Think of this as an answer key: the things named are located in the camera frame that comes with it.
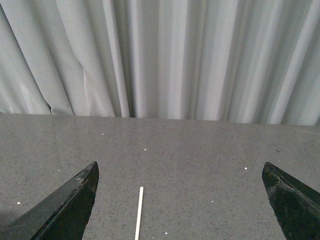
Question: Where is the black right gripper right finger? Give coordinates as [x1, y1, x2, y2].
[262, 162, 320, 240]

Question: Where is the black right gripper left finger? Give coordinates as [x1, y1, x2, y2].
[0, 161, 99, 240]

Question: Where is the white chopstick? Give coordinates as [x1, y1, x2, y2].
[134, 186, 144, 240]

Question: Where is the grey curtain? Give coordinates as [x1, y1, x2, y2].
[0, 0, 320, 126]

